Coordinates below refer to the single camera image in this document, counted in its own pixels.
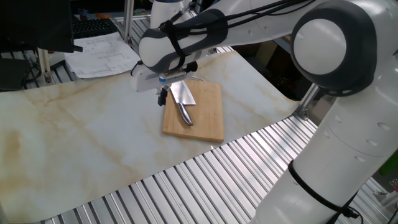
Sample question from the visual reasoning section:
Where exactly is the black box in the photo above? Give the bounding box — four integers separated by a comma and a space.
0, 57, 32, 93

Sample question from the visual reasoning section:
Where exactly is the black keyboard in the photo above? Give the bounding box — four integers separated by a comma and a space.
72, 17, 119, 40

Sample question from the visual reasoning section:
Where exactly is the tan cardboard box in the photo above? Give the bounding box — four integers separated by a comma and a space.
307, 93, 336, 125

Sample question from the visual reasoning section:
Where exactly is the green cutting mat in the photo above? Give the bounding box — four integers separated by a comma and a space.
378, 157, 398, 177

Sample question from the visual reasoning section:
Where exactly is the marble pattern table mat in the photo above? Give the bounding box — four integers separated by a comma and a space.
0, 50, 301, 224

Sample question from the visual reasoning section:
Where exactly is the white printed paper sheet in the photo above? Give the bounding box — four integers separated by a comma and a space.
64, 32, 141, 79

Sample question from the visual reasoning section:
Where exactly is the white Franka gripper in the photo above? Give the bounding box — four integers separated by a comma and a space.
129, 61, 171, 107

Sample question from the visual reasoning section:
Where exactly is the short aluminium frame post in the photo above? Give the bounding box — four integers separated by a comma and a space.
37, 48, 52, 84

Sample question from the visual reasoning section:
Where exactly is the wooden cutting board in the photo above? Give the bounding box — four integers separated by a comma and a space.
162, 79, 225, 143

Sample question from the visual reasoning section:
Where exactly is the silver wrist camera blue end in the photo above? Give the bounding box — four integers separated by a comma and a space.
159, 72, 194, 84

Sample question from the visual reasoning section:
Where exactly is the steel cleaver knife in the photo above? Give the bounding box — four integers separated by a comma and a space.
169, 80, 197, 127

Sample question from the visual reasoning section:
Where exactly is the black monitor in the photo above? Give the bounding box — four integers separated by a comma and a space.
0, 0, 83, 54

